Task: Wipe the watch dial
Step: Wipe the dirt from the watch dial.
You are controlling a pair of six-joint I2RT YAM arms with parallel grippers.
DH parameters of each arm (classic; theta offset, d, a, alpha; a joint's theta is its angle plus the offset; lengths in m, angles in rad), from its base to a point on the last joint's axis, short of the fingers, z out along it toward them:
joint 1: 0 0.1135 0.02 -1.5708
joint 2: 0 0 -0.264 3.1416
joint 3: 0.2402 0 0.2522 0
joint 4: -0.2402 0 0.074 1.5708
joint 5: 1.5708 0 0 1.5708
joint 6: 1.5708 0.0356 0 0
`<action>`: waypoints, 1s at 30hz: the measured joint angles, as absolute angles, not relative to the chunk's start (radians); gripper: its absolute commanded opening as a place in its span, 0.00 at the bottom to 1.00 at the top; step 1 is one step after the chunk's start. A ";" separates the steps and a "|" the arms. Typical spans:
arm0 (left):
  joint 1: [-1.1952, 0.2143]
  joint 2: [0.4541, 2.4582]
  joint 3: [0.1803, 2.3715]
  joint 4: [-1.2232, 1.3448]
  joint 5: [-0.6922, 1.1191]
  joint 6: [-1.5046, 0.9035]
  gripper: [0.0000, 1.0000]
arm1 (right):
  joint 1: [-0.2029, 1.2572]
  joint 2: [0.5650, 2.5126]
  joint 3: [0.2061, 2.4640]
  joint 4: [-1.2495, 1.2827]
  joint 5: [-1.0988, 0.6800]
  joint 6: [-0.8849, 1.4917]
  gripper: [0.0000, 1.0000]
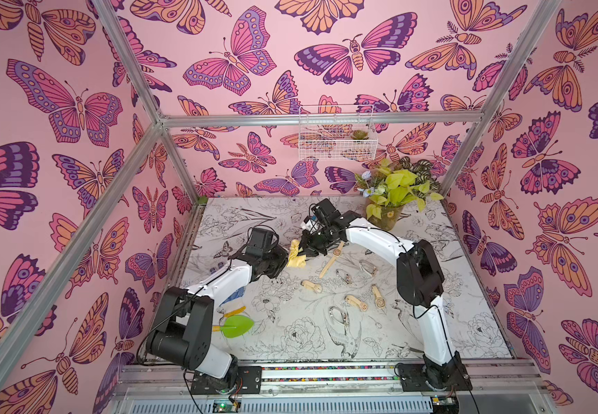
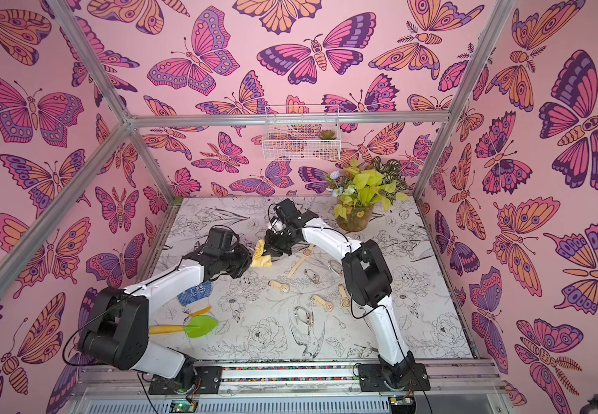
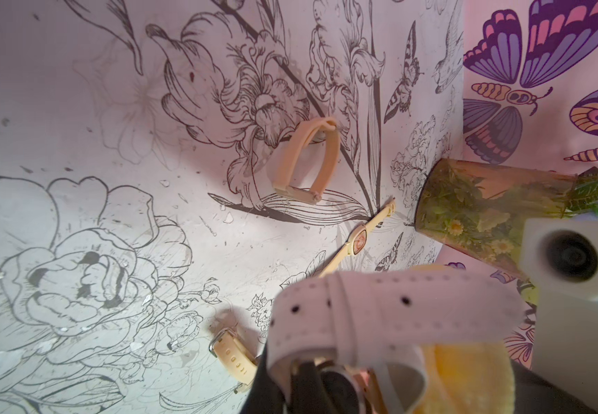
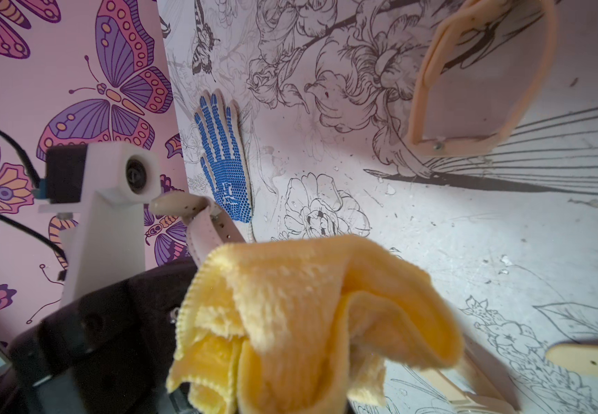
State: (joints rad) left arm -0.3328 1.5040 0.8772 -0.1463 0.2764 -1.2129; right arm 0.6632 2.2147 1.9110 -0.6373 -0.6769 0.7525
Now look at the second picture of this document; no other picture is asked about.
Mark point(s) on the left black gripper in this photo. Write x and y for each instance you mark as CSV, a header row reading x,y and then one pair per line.
x,y
247,260

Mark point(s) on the yellow cleaning cloth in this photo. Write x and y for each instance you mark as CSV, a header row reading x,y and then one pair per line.
x,y
260,258

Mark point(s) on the white strap watch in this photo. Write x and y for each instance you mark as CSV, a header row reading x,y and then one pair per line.
x,y
335,267

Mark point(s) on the white wire basket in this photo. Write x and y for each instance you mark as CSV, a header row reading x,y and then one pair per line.
x,y
302,132

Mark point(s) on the potted green leafy plant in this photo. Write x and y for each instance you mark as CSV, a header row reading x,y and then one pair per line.
x,y
359,189

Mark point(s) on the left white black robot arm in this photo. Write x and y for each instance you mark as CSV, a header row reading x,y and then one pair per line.
x,y
118,329

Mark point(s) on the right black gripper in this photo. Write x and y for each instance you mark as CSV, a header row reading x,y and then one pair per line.
x,y
278,242

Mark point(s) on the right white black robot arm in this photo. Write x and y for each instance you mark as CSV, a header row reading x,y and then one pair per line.
x,y
368,283

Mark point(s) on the green yellow toy shovel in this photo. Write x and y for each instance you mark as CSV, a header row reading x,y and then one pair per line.
x,y
193,324

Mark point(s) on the pink strap round watch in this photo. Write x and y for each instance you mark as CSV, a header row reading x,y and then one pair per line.
x,y
312,276

